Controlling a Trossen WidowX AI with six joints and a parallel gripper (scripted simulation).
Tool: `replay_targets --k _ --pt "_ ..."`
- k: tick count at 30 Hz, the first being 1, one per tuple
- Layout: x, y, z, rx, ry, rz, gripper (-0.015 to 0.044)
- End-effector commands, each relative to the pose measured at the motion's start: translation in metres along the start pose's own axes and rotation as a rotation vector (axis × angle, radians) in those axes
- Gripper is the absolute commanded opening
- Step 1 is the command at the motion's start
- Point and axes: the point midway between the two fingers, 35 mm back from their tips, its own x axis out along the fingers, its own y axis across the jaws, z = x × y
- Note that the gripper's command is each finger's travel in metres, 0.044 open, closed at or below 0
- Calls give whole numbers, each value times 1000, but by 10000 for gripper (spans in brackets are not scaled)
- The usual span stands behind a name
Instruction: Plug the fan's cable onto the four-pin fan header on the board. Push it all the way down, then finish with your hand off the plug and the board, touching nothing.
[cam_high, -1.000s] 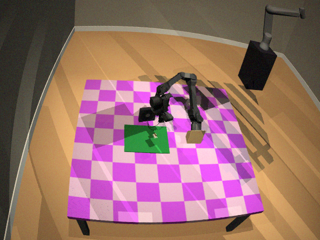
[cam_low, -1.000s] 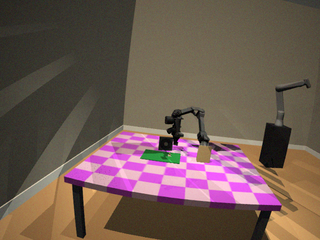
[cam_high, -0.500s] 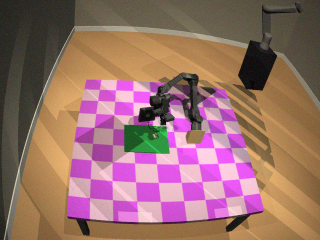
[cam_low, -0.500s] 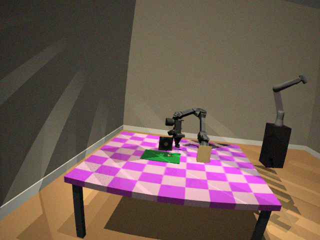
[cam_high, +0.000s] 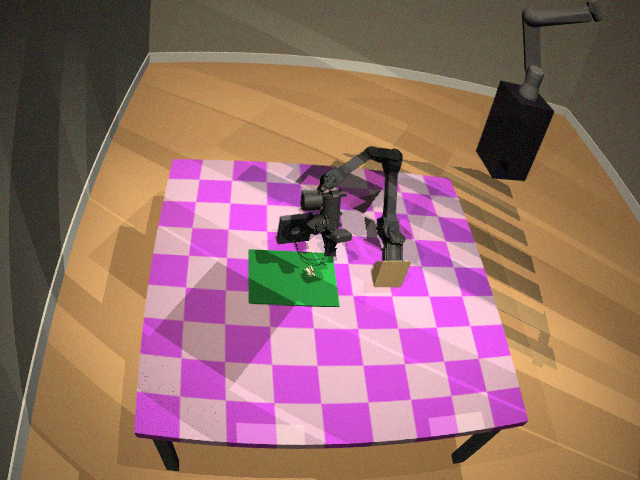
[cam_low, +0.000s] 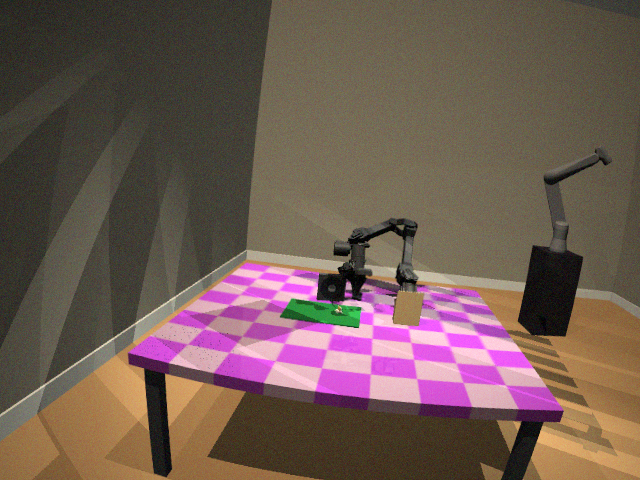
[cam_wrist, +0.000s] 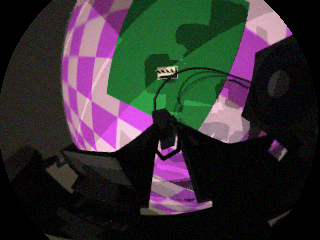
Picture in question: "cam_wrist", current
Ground green flat board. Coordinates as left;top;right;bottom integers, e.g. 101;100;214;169
107;0;251;129

